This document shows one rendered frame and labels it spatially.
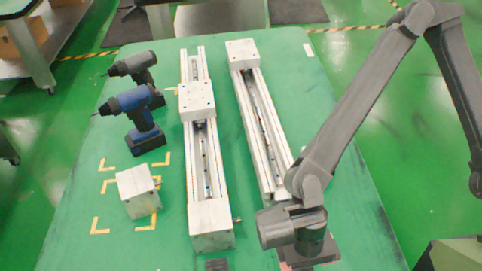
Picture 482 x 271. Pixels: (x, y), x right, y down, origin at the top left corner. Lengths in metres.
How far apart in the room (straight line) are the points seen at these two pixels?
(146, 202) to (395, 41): 0.70
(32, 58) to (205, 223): 2.48
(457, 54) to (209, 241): 0.66
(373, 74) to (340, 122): 0.11
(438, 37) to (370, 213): 0.46
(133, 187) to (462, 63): 0.80
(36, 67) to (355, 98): 2.75
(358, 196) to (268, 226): 0.44
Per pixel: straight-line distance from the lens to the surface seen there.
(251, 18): 2.51
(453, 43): 0.79
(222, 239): 0.84
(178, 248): 0.91
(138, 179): 0.95
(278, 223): 0.61
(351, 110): 0.65
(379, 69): 0.69
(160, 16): 2.52
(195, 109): 1.07
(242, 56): 1.30
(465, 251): 0.83
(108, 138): 1.26
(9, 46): 3.58
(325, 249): 0.72
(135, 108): 1.06
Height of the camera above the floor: 1.55
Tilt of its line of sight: 42 degrees down
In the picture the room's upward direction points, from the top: 6 degrees counter-clockwise
